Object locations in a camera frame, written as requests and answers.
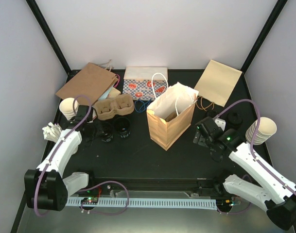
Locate black frame post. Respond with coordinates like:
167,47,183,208
240,0,288,72
26,0,71,75

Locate brown kraft paper bag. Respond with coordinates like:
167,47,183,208
56,63,118,104

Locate tan paper bag brown handles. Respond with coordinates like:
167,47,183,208
194,60,243,107

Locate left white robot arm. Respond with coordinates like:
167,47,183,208
24,105,103,213

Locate left stack paper cups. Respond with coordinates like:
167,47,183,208
59,98,79,120

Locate black lidded cup right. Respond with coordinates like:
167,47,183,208
226,112,243,129

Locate base circuit board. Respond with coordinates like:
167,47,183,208
81,197,98,204
216,199,242,207

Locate black coffee cup open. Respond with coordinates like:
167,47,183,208
113,117,130,138

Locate blue checkered paper bag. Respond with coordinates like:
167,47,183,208
122,67,168,101

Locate white wrapped straws bundle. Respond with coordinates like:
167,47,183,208
42,122,78,154

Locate orange paper bag white handles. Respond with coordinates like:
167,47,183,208
146,83,198,150

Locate right black frame post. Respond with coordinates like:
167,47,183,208
240,0,288,72

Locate right stack paper cups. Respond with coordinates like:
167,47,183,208
245,117,277,145

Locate left base circuit board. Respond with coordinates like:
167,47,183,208
81,197,98,204

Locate light blue cable duct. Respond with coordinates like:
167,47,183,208
66,197,217,210

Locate right base circuit board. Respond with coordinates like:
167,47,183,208
216,199,242,207

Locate single pulp cup carrier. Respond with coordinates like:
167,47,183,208
165,111,179,122

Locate black coffee cup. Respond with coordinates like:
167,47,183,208
113,117,130,138
100,122,113,143

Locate stack paper cups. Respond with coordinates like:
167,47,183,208
59,98,79,120
245,117,277,145

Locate pink white paper bag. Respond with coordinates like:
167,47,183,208
98,74,121,100

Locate black cup lid stack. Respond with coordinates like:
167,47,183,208
206,110,218,119

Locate left black frame post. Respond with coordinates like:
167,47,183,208
26,0,71,75

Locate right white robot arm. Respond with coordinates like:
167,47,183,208
193,117,296,230

